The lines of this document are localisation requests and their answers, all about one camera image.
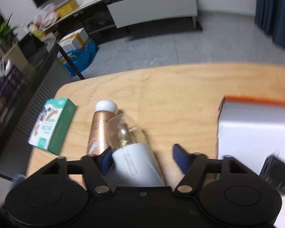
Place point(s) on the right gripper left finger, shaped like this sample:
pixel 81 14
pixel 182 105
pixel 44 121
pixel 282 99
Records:
pixel 95 168

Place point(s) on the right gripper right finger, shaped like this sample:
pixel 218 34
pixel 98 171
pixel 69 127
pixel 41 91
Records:
pixel 193 167

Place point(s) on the rose gold bottle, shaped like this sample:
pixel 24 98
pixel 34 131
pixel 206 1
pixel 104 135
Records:
pixel 105 110

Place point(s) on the teal white carton box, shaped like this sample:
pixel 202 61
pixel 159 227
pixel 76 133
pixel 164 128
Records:
pixel 52 124

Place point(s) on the orange white cardboard tray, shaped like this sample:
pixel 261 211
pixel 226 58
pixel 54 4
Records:
pixel 251 129

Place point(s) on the black cube charger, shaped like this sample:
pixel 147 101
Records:
pixel 273 172

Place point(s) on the black side table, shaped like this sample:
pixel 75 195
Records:
pixel 44 75

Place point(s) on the blue plastic bag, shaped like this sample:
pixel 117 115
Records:
pixel 82 58

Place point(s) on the purple patterned box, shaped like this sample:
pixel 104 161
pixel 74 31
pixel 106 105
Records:
pixel 10 85

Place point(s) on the white yellow carton box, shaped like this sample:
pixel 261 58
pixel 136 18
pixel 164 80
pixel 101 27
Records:
pixel 75 40

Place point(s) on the white tv cabinet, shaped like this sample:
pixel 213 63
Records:
pixel 100 15

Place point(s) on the white plastic bag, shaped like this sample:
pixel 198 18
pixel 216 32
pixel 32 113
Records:
pixel 46 17

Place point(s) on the yellow cardboard box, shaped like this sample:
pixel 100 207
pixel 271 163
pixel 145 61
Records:
pixel 66 8

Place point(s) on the left potted plant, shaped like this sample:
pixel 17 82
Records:
pixel 7 36

